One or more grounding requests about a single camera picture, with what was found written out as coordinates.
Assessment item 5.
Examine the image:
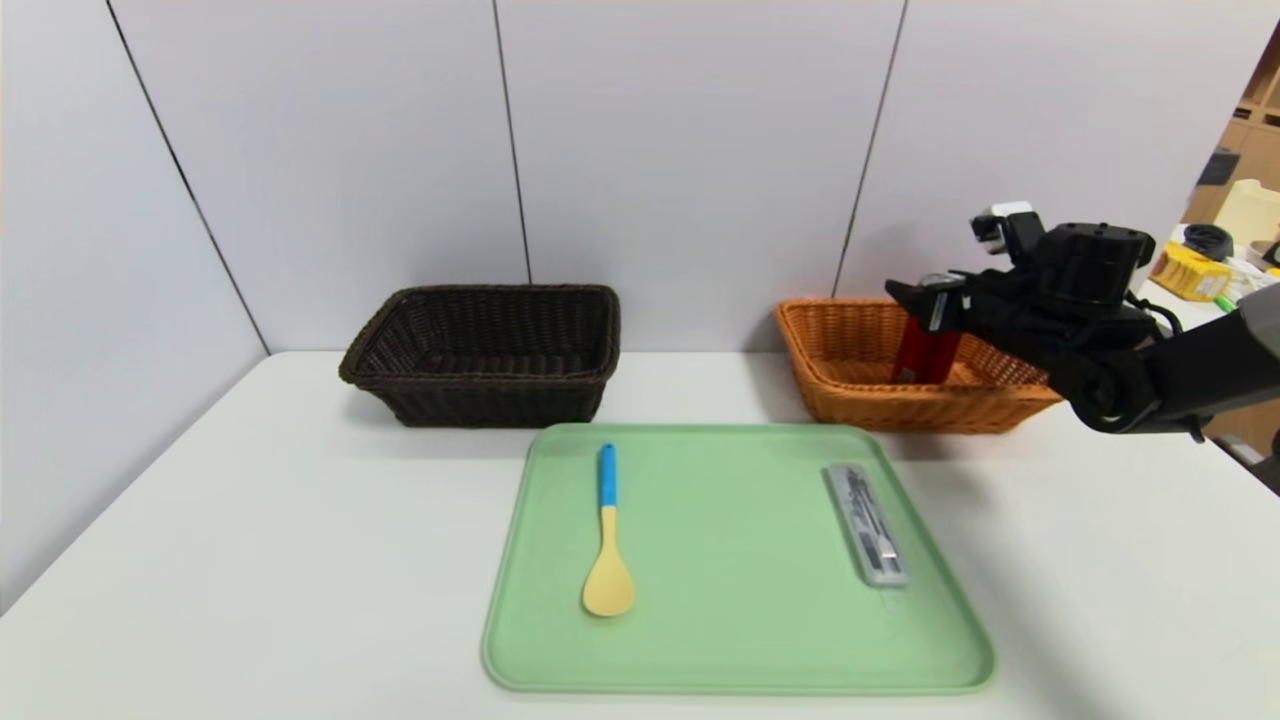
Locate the dark brown wicker basket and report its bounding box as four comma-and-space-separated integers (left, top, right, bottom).
340, 285, 622, 429

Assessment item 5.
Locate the orange wicker basket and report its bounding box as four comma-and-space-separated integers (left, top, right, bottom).
775, 299, 1066, 435

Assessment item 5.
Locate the yellow spoon with blue handle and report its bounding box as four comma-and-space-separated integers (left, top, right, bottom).
582, 443, 637, 617

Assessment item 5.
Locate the light green plastic tray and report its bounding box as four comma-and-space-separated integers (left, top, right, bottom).
482, 422, 996, 694

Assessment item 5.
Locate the white cable bundle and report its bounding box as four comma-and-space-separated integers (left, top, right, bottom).
1232, 262, 1280, 306

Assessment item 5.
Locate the clear grey cutlery case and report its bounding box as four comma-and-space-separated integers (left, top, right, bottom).
822, 462, 911, 587

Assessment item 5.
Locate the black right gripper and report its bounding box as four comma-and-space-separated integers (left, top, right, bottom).
884, 271, 1033, 334

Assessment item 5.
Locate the cream plastic container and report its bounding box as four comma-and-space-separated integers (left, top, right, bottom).
1211, 181, 1280, 247

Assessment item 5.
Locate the red soda can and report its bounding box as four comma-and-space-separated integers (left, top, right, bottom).
893, 272, 967, 386

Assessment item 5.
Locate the wooden shelf unit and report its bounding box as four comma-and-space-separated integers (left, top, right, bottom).
1180, 20, 1280, 226

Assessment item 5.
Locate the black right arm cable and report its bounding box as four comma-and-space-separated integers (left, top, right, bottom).
1135, 295, 1187, 337

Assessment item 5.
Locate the yellow carton box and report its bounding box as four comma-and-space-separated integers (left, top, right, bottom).
1150, 243, 1230, 303

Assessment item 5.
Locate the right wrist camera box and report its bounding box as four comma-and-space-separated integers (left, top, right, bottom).
970, 203, 1047, 263

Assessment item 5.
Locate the black tape roll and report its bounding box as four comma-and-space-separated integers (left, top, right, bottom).
1181, 225, 1233, 264

